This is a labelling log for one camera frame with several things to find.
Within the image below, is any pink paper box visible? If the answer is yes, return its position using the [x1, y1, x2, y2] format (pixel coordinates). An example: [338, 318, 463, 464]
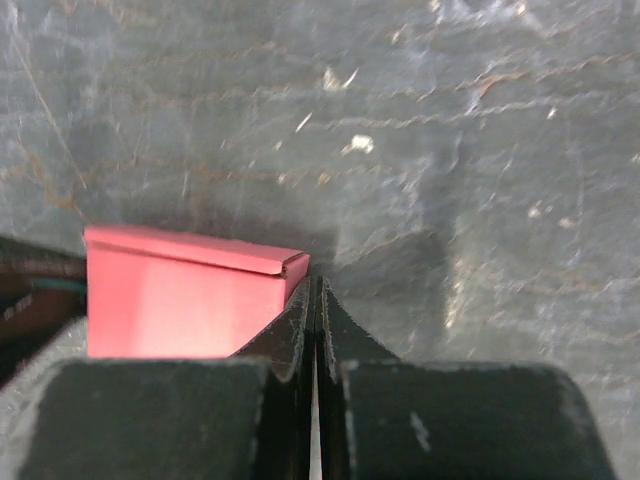
[85, 225, 310, 359]

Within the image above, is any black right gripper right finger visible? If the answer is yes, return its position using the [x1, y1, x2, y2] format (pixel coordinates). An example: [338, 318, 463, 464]
[314, 277, 615, 479]

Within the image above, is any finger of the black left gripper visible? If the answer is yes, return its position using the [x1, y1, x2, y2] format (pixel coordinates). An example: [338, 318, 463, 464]
[1, 235, 87, 385]

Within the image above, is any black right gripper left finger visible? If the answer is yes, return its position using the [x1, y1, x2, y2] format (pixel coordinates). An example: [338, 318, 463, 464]
[1, 279, 313, 479]

